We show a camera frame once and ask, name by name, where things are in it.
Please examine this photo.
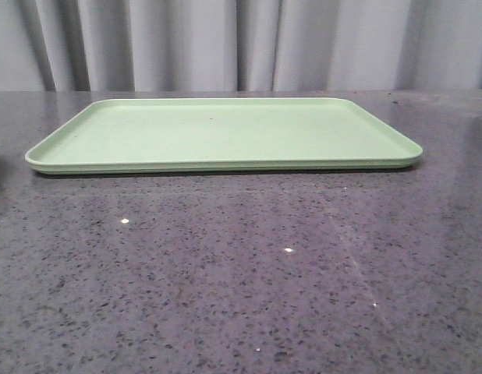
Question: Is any light green plastic tray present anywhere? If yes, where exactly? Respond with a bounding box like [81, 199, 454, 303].
[25, 97, 423, 175]

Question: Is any grey pleated curtain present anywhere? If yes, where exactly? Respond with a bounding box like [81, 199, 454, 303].
[0, 1, 482, 91]

